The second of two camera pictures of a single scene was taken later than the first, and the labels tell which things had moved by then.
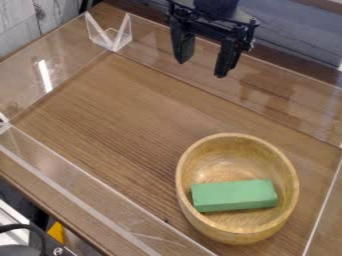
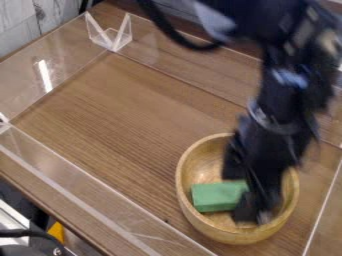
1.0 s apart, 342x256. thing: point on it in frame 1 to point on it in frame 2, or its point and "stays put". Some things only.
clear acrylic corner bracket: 110,38 stays put
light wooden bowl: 239,157 stays put
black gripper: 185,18 to 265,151
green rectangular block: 235,195 stays put
